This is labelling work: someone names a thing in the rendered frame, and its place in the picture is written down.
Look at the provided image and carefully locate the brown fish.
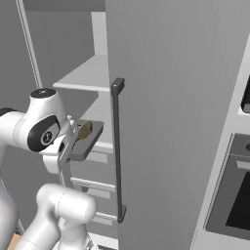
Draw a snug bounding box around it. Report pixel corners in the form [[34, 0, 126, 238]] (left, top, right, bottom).
[[75, 120, 94, 143]]

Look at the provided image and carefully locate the grey fridge body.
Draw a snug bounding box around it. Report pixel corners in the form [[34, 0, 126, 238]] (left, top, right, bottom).
[[21, 0, 120, 250]]

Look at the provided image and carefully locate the dark grey door handle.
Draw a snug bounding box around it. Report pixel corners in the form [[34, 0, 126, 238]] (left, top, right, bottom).
[[109, 77, 128, 225]]

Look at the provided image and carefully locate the black microwave oven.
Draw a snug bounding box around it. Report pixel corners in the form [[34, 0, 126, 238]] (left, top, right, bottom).
[[239, 74, 250, 115]]

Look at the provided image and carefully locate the grey fridge door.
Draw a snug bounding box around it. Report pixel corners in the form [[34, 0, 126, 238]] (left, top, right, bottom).
[[0, 0, 44, 113]]

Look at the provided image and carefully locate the dark grey meat container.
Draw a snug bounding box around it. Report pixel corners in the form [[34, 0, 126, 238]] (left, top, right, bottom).
[[69, 119, 105, 161]]

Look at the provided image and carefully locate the pale grey oven cabinet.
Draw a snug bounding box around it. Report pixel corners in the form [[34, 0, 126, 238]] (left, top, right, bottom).
[[189, 32, 250, 250]]

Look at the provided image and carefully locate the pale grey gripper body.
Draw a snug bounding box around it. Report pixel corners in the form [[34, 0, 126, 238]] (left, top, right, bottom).
[[57, 114, 80, 164]]

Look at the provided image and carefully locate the grey freezer door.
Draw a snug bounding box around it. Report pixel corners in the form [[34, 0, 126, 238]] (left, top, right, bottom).
[[104, 0, 250, 250]]

